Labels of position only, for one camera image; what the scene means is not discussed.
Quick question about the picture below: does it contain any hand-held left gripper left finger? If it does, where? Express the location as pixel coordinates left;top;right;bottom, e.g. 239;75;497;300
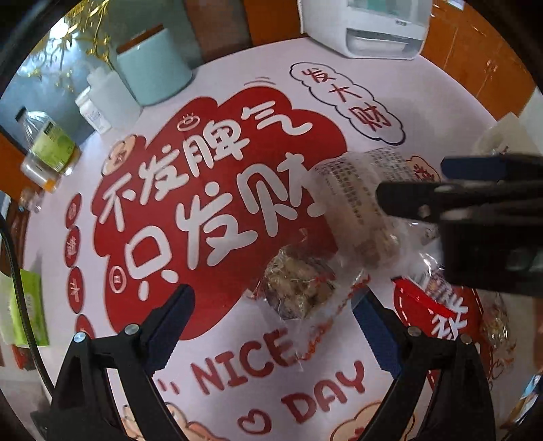
30;284;196;441

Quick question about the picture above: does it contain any small round red-wrapped snack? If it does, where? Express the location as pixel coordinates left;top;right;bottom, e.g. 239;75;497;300
250;229;374;361

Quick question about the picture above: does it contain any green and white tissue box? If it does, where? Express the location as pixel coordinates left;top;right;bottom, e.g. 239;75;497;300
0;269;49;346

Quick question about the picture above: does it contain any teal ceramic canister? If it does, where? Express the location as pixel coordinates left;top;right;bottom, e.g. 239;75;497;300
115;23;195;107

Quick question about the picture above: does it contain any silver and orange drink can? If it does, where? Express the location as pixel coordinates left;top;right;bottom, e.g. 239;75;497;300
20;153;58;193

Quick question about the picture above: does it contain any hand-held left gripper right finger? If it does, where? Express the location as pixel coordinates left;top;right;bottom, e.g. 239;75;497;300
353;290;503;441

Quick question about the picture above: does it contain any white plastic container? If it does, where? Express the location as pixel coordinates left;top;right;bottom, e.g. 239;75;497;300
473;114;543;159

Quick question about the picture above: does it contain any black cable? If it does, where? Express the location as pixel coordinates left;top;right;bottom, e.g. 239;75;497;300
0;218;58;393

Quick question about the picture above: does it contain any white plastic bottle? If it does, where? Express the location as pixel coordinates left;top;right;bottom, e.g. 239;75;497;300
87;65;143;128

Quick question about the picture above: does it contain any clear packet with brown biscuits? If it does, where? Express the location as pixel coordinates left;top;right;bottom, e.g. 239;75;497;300
312;148;444;281

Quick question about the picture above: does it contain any small glass jar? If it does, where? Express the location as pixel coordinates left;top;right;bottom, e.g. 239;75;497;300
19;187;45;213

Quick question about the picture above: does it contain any red box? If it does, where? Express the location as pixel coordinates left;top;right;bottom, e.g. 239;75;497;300
11;345;41;371

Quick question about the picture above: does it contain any white countertop appliance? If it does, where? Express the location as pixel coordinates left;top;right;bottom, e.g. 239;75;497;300
297;0;432;60

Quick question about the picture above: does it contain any gold leaf decoration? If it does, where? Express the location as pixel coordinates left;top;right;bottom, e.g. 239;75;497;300
32;0;124;71

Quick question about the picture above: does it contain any wooden cabinet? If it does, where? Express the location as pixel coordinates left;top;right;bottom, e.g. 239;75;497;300
420;0;543;128

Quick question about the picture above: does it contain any glass bottle with green label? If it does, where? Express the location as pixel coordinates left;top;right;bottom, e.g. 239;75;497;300
17;109;81;176

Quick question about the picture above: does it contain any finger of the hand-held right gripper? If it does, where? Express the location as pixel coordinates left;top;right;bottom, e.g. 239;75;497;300
375;180;543;223
440;153;543;181

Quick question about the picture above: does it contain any white pill bottle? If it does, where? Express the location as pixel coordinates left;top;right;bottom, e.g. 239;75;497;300
75;86;113;133

